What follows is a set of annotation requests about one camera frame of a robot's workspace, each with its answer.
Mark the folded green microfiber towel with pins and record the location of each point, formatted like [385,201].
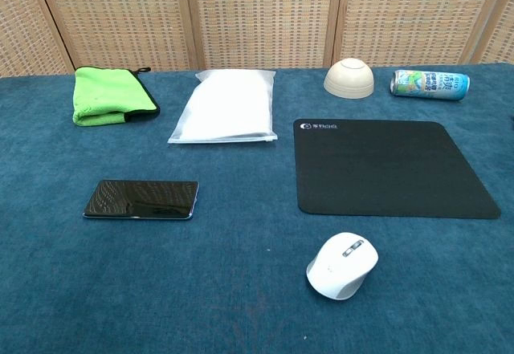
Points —
[108,89]

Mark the blue table cloth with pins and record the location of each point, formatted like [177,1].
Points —
[241,290]

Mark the black smartphone with blue back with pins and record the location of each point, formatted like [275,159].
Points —
[140,201]

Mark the woven wooden screen panel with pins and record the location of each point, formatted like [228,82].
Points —
[409,17]
[500,29]
[120,17]
[24,29]
[265,17]

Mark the black mouse pad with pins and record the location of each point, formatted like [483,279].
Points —
[385,169]

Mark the blue green drink can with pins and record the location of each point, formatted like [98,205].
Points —
[429,84]

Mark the frosted white zip bag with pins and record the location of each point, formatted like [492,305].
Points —
[229,105]

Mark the beige upturned bowl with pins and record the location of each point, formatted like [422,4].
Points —
[348,81]

